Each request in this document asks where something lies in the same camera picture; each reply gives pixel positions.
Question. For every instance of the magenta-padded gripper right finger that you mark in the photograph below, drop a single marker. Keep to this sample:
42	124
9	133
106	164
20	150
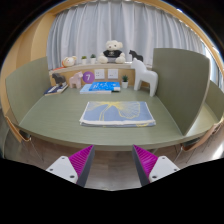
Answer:
146	160

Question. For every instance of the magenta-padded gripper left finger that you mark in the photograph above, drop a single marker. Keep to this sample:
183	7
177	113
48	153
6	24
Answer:
80	160

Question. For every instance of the blue towel with yellow leaf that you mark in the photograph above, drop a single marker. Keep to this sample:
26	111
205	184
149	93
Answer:
116	113

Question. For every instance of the wooden chair with metal legs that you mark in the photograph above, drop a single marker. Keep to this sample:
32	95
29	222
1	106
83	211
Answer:
15	131
210	131

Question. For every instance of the bright blue book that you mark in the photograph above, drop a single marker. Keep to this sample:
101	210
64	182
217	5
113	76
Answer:
105	86

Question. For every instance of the pink horse figurine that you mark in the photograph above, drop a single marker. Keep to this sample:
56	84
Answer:
75	81

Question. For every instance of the small potted plant, white pot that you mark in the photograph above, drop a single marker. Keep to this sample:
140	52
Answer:
84	61
124	83
93	60

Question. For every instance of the green desk divider panel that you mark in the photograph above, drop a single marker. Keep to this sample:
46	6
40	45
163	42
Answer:
216	100
26	90
180	86

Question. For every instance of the round purple number sign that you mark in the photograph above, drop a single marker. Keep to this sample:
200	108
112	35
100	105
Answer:
88	77

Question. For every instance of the dark grey horse figurine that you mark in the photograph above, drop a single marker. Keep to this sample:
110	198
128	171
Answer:
58	79

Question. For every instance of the large white horse figurine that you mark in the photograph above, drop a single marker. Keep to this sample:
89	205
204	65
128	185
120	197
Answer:
144	75

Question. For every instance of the wooden desk shelf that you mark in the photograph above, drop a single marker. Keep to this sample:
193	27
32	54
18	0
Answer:
100	66

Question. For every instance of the small orange and white plush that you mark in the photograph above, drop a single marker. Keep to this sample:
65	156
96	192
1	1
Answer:
69	61

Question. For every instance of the black horse figurine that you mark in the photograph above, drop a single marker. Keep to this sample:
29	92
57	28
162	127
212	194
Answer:
135	55

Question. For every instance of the cream teddy bear, black shirt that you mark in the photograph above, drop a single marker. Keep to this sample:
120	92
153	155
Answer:
112	51

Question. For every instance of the white-grey curtain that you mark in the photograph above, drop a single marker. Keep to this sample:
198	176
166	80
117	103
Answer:
133	30

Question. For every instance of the white wall socket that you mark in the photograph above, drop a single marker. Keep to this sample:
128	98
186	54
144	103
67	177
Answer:
99	74
113	73

